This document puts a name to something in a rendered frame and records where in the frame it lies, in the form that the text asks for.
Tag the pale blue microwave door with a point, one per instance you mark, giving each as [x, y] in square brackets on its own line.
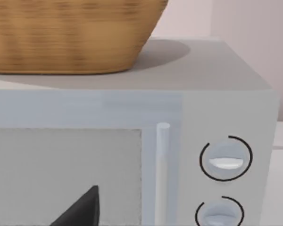
[85, 110]

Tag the pale microwave oven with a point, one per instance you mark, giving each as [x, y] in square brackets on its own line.
[226, 113]

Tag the pale microwave knob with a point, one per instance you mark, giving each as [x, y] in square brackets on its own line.
[226, 160]
[218, 215]

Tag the wicker basket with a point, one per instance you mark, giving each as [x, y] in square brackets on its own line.
[68, 35]

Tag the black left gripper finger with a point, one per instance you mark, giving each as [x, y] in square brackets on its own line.
[85, 209]

